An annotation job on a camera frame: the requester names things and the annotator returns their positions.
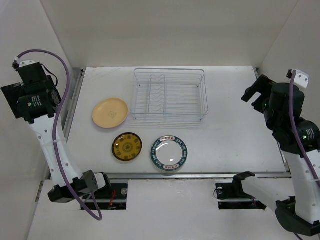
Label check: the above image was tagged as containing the tan plastic plate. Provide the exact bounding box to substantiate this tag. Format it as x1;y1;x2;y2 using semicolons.
92;97;129;129

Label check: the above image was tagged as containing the white wire dish rack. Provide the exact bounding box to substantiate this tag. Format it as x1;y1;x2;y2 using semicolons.
130;67;209;122

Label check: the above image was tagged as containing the green rim white plate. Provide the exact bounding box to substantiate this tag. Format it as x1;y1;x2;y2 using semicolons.
150;135;188;172

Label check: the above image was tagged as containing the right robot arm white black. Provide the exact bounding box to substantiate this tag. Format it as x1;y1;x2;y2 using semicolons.
231;69;320;237

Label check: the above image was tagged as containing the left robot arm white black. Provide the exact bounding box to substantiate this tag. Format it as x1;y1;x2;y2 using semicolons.
1;60;112;204

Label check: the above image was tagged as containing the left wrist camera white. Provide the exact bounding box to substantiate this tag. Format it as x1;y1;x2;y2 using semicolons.
12;57;36;70

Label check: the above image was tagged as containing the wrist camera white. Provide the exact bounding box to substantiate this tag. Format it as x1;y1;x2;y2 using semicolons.
286;69;309;90
12;57;36;70

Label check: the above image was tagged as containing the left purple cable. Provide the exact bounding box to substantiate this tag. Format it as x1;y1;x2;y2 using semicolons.
13;49;103;222

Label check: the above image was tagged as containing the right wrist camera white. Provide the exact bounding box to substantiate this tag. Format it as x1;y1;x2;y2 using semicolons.
286;69;309;90

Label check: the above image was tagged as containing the metal rail front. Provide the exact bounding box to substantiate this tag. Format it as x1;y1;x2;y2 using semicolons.
54;171;291;180

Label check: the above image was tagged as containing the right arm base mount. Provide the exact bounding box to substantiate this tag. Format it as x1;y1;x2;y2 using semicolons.
213;171;267;210

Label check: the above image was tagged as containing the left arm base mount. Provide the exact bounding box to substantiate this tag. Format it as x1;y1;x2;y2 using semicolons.
94;179;129;211

